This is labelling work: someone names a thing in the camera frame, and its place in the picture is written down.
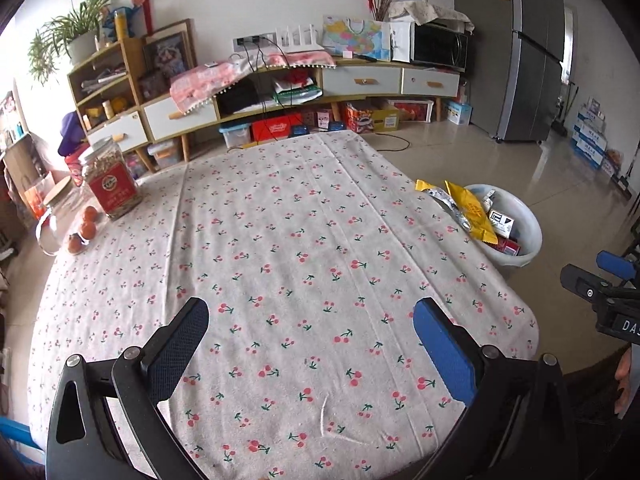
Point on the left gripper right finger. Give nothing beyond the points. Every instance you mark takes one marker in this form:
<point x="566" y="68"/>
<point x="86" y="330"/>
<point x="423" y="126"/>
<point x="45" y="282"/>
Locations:
<point x="516" y="422"/>

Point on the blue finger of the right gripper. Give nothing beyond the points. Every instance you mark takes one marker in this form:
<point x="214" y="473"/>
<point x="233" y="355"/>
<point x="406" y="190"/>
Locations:
<point x="616" y="265"/>

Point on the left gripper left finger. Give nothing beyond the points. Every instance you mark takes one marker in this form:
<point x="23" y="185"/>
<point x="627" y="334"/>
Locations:
<point x="83" y="440"/>

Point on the yellow snack bag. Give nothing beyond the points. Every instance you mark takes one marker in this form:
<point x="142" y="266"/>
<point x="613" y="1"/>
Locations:
<point x="465" y="208"/>

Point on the white plastic trash bin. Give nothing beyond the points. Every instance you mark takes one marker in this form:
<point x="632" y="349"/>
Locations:
<point x="527" y="230"/>

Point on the person right hand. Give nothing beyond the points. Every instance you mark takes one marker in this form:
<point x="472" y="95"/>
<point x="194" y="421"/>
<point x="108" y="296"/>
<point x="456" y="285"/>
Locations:
<point x="624" y="389"/>

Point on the red label glass jar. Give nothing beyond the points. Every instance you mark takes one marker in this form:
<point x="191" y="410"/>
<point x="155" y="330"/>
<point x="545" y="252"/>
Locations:
<point x="104" y="170"/>

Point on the cherry print tablecloth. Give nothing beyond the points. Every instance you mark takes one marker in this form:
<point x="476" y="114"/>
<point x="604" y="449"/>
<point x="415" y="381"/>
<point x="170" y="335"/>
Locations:
<point x="311" y="254"/>

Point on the yellow cardboard box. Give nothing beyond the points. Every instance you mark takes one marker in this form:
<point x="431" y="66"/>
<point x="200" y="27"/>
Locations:
<point x="365" y="117"/>

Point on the grey refrigerator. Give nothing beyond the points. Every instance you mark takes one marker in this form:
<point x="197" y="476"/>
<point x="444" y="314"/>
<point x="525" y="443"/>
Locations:
<point x="514" y="66"/>

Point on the black microwave oven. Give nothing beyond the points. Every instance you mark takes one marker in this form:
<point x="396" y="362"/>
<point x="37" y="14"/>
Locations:
<point x="429" y="45"/>

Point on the clear plastic storage box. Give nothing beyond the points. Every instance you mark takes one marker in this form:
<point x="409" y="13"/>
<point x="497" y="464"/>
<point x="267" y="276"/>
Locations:
<point x="236" y="136"/>

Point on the wooden tv cabinet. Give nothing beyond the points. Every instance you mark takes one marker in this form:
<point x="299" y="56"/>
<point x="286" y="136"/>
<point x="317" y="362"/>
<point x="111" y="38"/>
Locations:
<point x="117" y="108"/>

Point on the colourful map bag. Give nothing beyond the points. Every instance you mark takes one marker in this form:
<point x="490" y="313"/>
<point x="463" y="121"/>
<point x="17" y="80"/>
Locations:
<point x="361" y="37"/>

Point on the red storage box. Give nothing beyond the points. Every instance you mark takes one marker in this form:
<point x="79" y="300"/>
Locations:
<point x="275" y="127"/>

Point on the pink cloth on cabinet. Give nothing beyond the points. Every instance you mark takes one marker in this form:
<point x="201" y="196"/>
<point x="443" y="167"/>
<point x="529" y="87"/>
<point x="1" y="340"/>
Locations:
<point x="193" y="88"/>

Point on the green potted plant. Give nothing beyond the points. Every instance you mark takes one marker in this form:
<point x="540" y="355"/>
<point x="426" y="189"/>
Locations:
<point x="55" y="37"/>

